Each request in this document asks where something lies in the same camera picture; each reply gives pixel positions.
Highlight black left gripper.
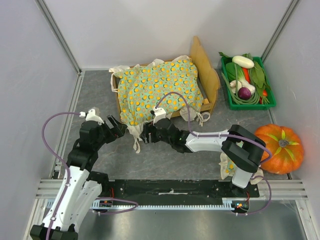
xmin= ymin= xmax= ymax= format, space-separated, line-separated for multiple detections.
xmin=93 ymin=114 xmax=127 ymax=150

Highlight lemon print cushion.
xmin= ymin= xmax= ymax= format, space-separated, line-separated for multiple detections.
xmin=108 ymin=54 xmax=205 ymax=154

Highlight wooden pet bed frame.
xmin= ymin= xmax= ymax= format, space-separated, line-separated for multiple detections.
xmin=110 ymin=36 xmax=220 ymax=114

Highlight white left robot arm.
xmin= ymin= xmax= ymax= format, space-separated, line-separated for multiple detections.
xmin=30 ymin=108 xmax=127 ymax=240

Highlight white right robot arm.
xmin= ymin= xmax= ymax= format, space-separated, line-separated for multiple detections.
xmin=131 ymin=118 xmax=267 ymax=197

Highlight small lemon print pillow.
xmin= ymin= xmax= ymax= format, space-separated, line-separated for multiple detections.
xmin=219 ymin=152 xmax=264 ymax=185

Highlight green plastic crate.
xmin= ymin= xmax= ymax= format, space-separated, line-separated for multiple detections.
xmin=219 ymin=52 xmax=276 ymax=111

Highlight white mushroom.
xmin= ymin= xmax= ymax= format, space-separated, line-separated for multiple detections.
xmin=229 ymin=80 xmax=242 ymax=94

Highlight purple onion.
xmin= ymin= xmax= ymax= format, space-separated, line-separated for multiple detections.
xmin=237 ymin=87 xmax=252 ymax=100

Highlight bok choy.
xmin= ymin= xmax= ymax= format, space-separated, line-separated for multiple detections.
xmin=225 ymin=62 xmax=256 ymax=95

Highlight green long beans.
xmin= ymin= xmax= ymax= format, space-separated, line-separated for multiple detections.
xmin=221 ymin=73 xmax=259 ymax=105

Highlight orange carrot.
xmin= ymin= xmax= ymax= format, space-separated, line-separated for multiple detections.
xmin=242 ymin=67 xmax=251 ymax=84

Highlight white eggplant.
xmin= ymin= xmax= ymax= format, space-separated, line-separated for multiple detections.
xmin=232 ymin=55 xmax=255 ymax=69

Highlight green spinach leaves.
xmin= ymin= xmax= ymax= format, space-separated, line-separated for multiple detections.
xmin=219 ymin=52 xmax=271 ymax=90

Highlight orange pumpkin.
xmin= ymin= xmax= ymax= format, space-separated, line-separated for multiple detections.
xmin=254 ymin=124 xmax=304 ymax=175

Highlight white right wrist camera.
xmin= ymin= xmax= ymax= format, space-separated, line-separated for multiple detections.
xmin=151 ymin=107 xmax=167 ymax=125

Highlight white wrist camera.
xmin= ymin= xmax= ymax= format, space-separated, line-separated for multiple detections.
xmin=151 ymin=107 xmax=167 ymax=125
xmin=79 ymin=107 xmax=104 ymax=126

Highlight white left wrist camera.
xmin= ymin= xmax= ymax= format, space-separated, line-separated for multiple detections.
xmin=79 ymin=107 xmax=104 ymax=126

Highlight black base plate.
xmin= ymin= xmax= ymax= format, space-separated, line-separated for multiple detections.
xmin=99 ymin=179 xmax=260 ymax=206

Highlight white rope tie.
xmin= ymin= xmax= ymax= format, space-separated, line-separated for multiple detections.
xmin=196 ymin=111 xmax=211 ymax=127

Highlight white cable duct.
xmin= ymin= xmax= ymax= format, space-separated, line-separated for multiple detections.
xmin=90 ymin=199 xmax=249 ymax=212

